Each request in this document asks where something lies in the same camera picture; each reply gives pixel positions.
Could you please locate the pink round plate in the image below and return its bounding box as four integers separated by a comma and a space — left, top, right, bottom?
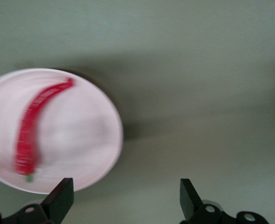
0, 68, 124, 195

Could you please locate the red chili pepper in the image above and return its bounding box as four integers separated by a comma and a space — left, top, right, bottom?
13, 77, 76, 183

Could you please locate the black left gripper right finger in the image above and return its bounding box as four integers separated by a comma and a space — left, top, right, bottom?
179, 178, 268, 224

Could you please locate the large table cover cloth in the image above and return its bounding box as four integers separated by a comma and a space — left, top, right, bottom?
0, 0, 275, 224

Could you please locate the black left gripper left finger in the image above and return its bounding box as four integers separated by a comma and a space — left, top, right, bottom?
0, 177, 75, 224

